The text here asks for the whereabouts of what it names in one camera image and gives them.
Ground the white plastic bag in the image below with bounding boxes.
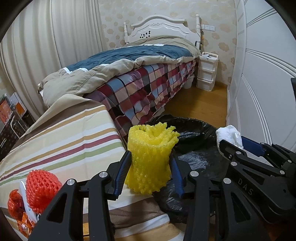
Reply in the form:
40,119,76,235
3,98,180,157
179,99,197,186
216,125,243,150

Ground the cream curtain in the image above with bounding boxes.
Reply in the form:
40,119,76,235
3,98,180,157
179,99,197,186
1,1,107,120

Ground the dark patterned storage basket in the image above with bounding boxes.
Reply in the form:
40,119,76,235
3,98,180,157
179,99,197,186
1,111,28,160

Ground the orange plastic bag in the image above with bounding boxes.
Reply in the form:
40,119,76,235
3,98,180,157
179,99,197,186
8,189,25,221

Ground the orange snack wrapper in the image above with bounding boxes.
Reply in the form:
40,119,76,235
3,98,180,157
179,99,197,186
17,212,36,238

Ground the yellow foam fruit net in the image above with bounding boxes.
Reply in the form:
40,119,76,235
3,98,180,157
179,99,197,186
125,123,180,195

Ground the blue beige duvet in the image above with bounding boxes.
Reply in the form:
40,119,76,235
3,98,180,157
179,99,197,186
39,35,201,108

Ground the white toothpaste tube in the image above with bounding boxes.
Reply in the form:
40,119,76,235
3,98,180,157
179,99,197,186
20,180,39,223

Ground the white bucket under bed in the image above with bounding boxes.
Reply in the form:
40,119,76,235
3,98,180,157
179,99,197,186
183,75,195,89

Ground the wall socket plate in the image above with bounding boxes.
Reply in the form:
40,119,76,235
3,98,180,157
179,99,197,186
201,24,215,32

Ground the red foam fruit net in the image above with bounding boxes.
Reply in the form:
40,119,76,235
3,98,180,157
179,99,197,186
26,170,62,214

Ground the striped table cloth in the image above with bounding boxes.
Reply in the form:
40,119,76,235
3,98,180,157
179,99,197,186
1,94,184,240

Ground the white drawer unit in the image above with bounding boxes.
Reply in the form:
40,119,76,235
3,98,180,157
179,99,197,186
197,52,219,91

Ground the cardboard box with labels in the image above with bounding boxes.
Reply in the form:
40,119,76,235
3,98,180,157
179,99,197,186
0,96,12,131

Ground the white bed headboard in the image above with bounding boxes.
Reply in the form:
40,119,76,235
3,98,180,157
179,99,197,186
124,14,201,47

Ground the black lined trash bin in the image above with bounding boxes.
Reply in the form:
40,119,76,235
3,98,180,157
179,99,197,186
147,114,228,223

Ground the plaid bed sheet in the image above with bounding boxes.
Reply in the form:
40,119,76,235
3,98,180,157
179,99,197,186
84,61,196,138

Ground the white orange box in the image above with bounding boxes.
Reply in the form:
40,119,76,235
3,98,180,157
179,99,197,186
10,92,27,117

